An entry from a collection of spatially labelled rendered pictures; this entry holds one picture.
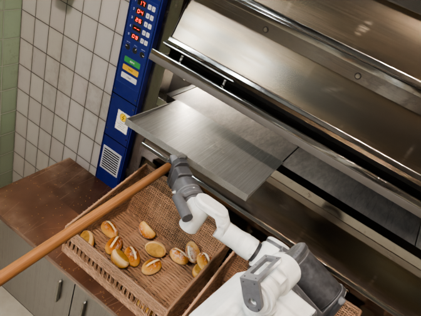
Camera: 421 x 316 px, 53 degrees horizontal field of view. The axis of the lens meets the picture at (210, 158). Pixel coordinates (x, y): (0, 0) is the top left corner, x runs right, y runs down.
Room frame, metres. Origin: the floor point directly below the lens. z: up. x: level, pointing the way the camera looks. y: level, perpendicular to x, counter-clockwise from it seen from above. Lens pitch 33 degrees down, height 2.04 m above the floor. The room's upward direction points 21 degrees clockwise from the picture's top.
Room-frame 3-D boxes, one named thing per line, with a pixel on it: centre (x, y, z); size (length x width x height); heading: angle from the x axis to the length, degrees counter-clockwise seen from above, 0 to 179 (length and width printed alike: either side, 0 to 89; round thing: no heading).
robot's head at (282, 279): (0.55, -0.19, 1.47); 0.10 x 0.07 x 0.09; 153
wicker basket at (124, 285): (1.28, 0.11, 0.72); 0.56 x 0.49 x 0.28; 68
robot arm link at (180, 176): (1.10, 0.06, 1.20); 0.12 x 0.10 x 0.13; 35
